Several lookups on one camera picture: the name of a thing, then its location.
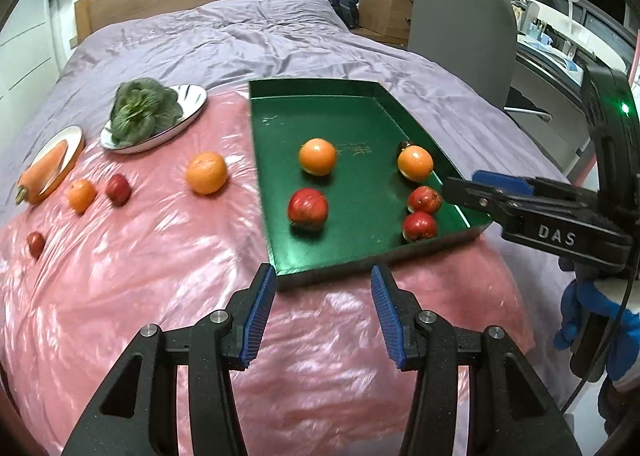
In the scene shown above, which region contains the red apple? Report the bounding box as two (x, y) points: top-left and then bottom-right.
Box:
(407, 185), (442, 215)
(105, 173), (132, 207)
(288, 187), (329, 231)
(26, 232), (46, 259)
(401, 211), (438, 243)

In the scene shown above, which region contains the orange front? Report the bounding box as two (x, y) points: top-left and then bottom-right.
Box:
(397, 145), (434, 183)

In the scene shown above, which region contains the large orange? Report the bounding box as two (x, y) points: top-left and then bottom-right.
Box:
(186, 151), (228, 195)

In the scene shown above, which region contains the green rectangular tray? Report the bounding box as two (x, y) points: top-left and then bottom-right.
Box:
(248, 78), (490, 291)

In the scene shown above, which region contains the grey office chair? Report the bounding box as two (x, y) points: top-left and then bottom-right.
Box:
(408, 0), (552, 123)

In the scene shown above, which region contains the pink plastic sheet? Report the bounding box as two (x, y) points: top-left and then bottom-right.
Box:
(0, 88), (536, 456)

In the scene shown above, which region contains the wooden nightstand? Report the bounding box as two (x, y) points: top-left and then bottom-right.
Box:
(352, 0), (413, 49)

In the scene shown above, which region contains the orange carrot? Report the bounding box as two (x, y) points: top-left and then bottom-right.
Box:
(14, 140), (68, 205)

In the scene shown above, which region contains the white plate gold rim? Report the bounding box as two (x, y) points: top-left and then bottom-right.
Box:
(30, 125), (87, 197)

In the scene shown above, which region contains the green leafy vegetable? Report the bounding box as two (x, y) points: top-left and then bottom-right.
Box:
(110, 77), (183, 147)

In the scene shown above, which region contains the purple bed duvet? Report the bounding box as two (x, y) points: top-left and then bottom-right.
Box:
(1, 0), (561, 199)

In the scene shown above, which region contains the white plate dark rim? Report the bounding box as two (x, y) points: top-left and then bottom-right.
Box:
(100, 77), (207, 154)

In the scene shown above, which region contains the white wardrobe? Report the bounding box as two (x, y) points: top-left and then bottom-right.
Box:
(0, 0), (60, 146)

